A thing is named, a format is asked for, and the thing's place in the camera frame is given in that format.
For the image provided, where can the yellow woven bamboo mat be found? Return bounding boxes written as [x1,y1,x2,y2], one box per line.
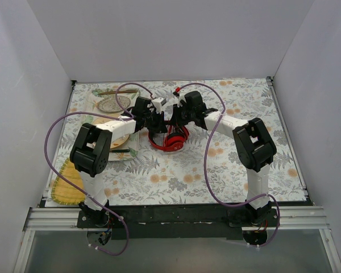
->
[51,158,85,206]

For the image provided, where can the speckled ceramic saucer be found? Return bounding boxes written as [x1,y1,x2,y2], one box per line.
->
[97,96,131,113]

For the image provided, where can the floral patterned table mat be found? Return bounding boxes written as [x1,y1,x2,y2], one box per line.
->
[45,78,307,207]

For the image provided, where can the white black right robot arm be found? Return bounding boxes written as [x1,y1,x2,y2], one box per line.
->
[171,89,277,226]

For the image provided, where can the floral leaf print tray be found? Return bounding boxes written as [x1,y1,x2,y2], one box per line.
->
[81,88,140,162]

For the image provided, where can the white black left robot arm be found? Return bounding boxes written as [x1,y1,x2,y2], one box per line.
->
[69,97,167,228]

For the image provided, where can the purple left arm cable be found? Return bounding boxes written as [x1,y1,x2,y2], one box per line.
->
[44,82,157,257]

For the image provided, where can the dark green handled utensil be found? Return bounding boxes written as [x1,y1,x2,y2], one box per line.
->
[110,148,130,154]

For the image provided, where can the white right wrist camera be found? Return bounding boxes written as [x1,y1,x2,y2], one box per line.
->
[173,87,186,107]

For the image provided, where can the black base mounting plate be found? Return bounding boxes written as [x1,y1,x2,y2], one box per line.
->
[77,204,278,240]

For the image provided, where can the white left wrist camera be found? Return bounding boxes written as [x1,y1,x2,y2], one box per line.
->
[151,97,167,114]

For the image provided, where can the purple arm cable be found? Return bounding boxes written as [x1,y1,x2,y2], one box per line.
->
[44,82,157,257]
[176,82,281,249]

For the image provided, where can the copper coloured knife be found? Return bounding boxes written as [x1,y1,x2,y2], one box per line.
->
[98,89,138,96]

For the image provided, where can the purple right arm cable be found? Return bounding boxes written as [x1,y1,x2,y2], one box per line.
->
[176,82,281,249]

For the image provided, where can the beige bird painted plate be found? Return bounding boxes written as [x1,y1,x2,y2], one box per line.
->
[92,118,129,150]

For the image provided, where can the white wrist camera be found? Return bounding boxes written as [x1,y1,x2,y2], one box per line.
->
[151,97,167,114]
[173,87,186,107]

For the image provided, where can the red black headphones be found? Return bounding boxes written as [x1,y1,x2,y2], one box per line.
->
[148,126,189,152]

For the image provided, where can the aluminium frame rail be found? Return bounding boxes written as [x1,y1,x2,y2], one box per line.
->
[23,205,330,230]

